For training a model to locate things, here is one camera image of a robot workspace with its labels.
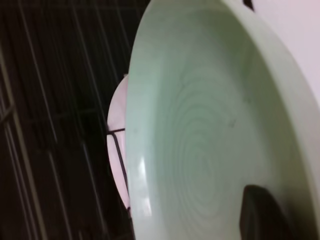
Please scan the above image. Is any light green plate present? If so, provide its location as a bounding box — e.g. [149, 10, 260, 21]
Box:
[125, 0, 320, 240]

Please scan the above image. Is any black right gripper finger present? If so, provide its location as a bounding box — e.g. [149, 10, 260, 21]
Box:
[239, 185, 295, 240]

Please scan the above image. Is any pink plate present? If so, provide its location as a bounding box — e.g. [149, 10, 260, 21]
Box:
[106, 74, 130, 210]

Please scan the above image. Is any black wire dish rack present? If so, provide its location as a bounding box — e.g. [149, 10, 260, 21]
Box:
[0, 0, 148, 240]

